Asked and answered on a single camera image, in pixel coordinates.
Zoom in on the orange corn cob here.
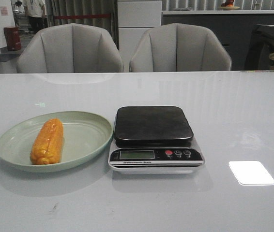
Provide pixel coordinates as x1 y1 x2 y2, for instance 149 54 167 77
30 118 64 165

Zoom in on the digital kitchen scale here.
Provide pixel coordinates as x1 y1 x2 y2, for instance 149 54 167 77
108 106 205 174

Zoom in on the grey chair on right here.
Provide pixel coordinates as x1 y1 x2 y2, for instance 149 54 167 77
129 23 232 73

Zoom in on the grey chair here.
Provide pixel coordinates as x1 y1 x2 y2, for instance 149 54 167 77
129 23 232 73
16 23 123 73

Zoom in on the grey chair on left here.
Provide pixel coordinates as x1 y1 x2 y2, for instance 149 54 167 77
16 23 123 73

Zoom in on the pale green plate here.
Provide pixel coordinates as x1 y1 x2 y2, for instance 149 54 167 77
0 111 113 173

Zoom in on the dark grey counter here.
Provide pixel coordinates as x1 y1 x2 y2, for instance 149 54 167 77
162 10 274 70

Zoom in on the fruit plate on counter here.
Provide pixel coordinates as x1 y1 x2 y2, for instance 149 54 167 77
219 0 241 11

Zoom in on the person in white shirt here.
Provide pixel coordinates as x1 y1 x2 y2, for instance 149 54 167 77
22 0 46 34

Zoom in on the black appliance at right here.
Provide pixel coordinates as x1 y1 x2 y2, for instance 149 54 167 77
244 25 274 70

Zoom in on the red trash bin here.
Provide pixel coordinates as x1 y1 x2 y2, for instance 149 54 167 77
4 27 21 51

